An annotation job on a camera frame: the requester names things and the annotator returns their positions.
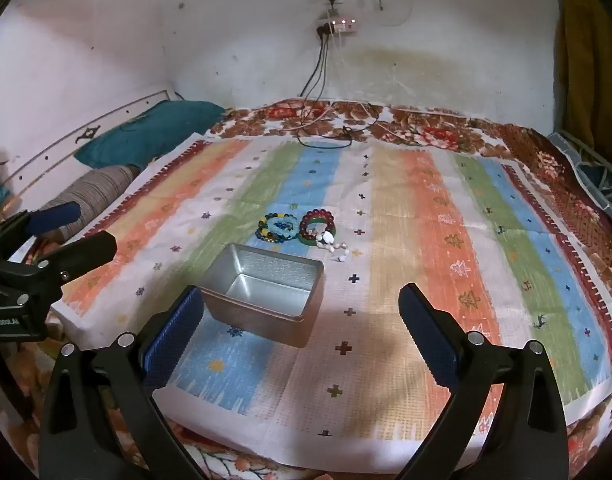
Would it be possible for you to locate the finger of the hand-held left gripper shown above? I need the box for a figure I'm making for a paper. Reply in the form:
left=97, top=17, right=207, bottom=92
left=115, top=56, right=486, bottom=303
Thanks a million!
left=8, top=231, right=118, bottom=311
left=0, top=201, right=82, bottom=261

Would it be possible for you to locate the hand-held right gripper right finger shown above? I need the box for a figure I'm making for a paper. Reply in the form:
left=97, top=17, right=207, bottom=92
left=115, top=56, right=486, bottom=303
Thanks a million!
left=398, top=283, right=569, bottom=480

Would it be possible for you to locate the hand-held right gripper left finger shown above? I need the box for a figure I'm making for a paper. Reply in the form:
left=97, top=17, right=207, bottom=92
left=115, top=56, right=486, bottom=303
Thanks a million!
left=38, top=285, right=207, bottom=480

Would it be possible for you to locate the dark blue yellow bead bracelet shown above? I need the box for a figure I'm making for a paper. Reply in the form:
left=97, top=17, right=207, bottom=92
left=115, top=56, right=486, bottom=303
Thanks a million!
left=256, top=212, right=297, bottom=247

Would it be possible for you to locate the white bead bracelet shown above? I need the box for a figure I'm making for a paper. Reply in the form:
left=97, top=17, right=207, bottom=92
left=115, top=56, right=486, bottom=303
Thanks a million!
left=315, top=229, right=353, bottom=253

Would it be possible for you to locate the red green bead bracelet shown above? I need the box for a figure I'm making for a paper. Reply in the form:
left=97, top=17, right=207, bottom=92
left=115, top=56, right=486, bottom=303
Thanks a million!
left=297, top=208, right=337, bottom=246

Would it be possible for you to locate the grey striped pillow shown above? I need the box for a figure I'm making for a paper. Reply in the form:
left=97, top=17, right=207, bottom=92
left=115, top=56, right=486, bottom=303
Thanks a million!
left=33, top=164, right=142, bottom=247

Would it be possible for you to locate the white headboard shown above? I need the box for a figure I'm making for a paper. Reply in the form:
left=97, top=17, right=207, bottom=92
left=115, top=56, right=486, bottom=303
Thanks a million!
left=1, top=90, right=177, bottom=197

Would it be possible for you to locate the teal quilted blanket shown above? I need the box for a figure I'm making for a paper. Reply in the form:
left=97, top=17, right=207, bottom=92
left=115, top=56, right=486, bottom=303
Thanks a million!
left=75, top=100, right=227, bottom=171

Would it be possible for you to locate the striped colourful mat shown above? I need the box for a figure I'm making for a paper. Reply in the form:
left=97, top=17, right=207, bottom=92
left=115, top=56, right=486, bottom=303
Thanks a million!
left=51, top=137, right=612, bottom=438

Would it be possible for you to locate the brown floral blanket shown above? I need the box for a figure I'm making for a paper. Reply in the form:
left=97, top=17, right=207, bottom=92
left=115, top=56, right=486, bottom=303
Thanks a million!
left=0, top=100, right=612, bottom=480

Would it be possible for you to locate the yellow cloth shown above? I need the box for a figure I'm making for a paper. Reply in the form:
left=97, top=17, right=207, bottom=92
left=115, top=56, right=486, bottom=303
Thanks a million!
left=556, top=0, right=612, bottom=137

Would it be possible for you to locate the pink power strip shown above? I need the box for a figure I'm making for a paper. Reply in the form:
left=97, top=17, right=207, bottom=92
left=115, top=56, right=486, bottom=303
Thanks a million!
left=315, top=17, right=359, bottom=34

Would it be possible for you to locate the black cable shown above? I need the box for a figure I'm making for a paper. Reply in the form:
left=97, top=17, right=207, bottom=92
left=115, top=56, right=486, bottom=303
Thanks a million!
left=297, top=29, right=381, bottom=149

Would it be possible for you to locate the white cable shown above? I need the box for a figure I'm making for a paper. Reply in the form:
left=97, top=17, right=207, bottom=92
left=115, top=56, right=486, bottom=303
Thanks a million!
left=285, top=29, right=387, bottom=142

